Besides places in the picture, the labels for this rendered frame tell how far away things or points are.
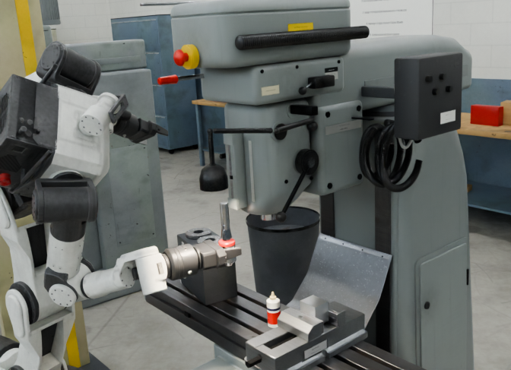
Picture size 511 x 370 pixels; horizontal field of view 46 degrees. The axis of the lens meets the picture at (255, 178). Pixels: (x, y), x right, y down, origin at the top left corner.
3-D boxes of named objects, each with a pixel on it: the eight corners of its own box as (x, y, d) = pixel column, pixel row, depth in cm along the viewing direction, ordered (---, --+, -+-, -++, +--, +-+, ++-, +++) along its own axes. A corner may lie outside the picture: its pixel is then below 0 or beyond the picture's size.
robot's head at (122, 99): (83, 107, 157) (109, 107, 155) (98, 89, 164) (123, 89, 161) (91, 127, 161) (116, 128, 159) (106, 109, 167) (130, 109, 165)
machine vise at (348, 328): (279, 385, 155) (277, 346, 152) (242, 362, 166) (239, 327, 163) (369, 336, 176) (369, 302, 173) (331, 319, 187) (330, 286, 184)
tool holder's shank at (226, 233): (233, 238, 174) (230, 200, 171) (231, 242, 170) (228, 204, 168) (221, 238, 174) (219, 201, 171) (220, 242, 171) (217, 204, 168)
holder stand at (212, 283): (205, 305, 201) (200, 248, 196) (180, 283, 220) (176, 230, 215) (238, 296, 206) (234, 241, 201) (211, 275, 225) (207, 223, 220)
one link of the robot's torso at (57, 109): (-40, 214, 164) (11, 153, 141) (-27, 110, 180) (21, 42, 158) (65, 233, 182) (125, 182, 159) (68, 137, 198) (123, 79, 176)
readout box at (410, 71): (422, 141, 155) (423, 58, 150) (392, 137, 162) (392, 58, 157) (465, 129, 167) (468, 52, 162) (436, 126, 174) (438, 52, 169)
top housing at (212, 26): (225, 69, 143) (220, -2, 139) (166, 67, 162) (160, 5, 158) (357, 54, 171) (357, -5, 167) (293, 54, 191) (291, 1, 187)
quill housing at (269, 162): (268, 223, 163) (261, 104, 155) (222, 208, 178) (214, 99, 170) (318, 207, 175) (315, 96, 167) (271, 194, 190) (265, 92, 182)
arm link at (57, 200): (40, 244, 155) (44, 203, 147) (37, 219, 161) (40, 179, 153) (87, 241, 160) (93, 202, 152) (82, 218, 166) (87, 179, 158)
